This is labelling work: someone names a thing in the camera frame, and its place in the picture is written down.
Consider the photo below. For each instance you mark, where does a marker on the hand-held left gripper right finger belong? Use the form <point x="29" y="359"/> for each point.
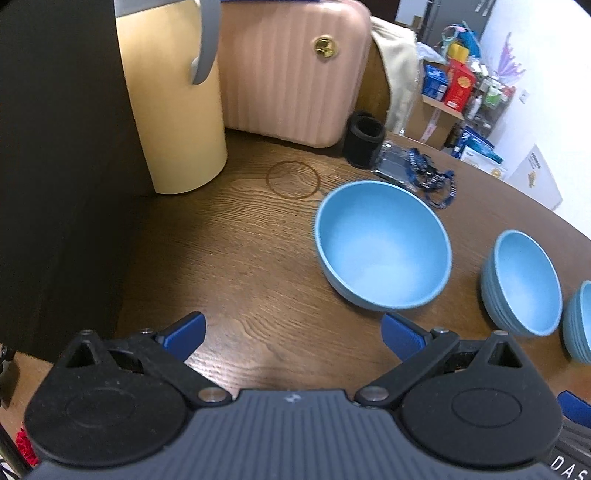
<point x="401" y="337"/>

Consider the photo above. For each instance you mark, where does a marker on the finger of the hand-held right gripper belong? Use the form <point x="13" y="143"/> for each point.
<point x="575" y="405"/>

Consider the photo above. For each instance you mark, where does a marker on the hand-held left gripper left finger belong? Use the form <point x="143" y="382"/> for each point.
<point x="187" y="330"/>

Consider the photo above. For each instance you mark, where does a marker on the small blue deep bowl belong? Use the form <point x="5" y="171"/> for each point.
<point x="581" y="323"/>

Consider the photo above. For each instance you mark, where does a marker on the large blue deep bowl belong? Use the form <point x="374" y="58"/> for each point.
<point x="526" y="277"/>
<point x="383" y="244"/>

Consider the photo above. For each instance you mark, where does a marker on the clear badge holder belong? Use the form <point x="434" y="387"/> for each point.
<point x="392" y="164"/>

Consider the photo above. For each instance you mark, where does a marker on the red fuzzy object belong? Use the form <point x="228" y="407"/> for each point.
<point x="25" y="443"/>

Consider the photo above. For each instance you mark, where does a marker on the black cup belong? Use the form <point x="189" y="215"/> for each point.
<point x="364" y="138"/>

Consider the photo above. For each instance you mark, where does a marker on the blue plastic packet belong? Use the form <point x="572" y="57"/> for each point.
<point x="473" y="141"/>

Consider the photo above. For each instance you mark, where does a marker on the white flat box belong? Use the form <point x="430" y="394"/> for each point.
<point x="538" y="177"/>

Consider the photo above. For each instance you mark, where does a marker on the large black case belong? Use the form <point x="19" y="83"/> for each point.
<point x="60" y="161"/>

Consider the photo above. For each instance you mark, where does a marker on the yellow cylindrical container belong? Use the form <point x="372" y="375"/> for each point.
<point x="175" y="115"/>

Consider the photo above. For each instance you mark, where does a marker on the cardboard box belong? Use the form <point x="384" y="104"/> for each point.
<point x="431" y="120"/>

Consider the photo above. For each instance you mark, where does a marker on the brown wooden chair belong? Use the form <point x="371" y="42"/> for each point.
<point x="376" y="87"/>

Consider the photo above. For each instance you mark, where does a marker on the blue carton box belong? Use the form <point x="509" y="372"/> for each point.
<point x="435" y="83"/>

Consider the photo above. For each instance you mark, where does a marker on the red carton box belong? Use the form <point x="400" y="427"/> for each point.
<point x="459" y="85"/>

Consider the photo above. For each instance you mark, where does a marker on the beige cloth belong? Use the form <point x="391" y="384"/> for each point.
<point x="399" y="69"/>

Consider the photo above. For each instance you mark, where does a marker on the pink ribbed suitcase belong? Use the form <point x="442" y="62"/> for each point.
<point x="286" y="69"/>

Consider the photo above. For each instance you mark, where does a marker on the colourful shopping bag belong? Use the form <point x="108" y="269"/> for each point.
<point x="461" y="41"/>

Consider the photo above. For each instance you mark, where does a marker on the grey refrigerator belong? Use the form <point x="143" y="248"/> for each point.
<point x="457" y="11"/>

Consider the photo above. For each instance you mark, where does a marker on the white wall socket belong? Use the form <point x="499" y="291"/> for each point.
<point x="524" y="94"/>

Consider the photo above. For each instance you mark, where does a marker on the purple wall sticker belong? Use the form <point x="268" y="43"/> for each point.
<point x="510" y="57"/>

